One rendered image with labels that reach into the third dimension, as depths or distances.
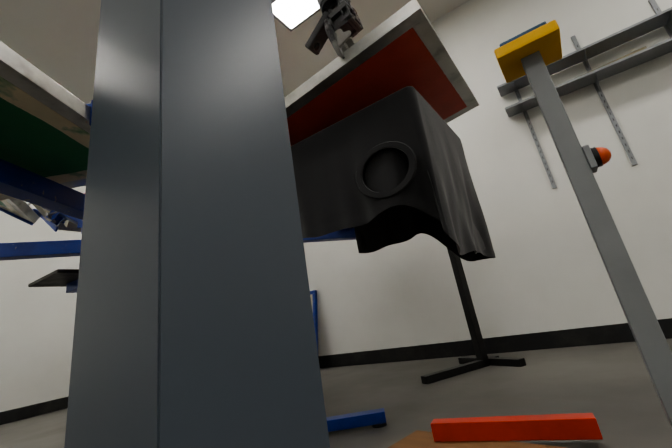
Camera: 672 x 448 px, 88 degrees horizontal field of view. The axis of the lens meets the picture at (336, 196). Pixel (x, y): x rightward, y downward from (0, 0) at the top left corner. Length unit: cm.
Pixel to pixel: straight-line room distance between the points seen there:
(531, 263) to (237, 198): 275
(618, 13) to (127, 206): 345
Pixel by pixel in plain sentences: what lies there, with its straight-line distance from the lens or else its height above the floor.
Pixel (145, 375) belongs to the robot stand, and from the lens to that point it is 33.
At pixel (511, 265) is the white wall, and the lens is 302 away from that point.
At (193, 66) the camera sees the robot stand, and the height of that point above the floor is 71.
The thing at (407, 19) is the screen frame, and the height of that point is 107.
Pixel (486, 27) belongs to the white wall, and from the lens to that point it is 371.
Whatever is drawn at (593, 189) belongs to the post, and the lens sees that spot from 86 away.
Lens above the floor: 42
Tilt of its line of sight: 19 degrees up
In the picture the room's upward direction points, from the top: 10 degrees counter-clockwise
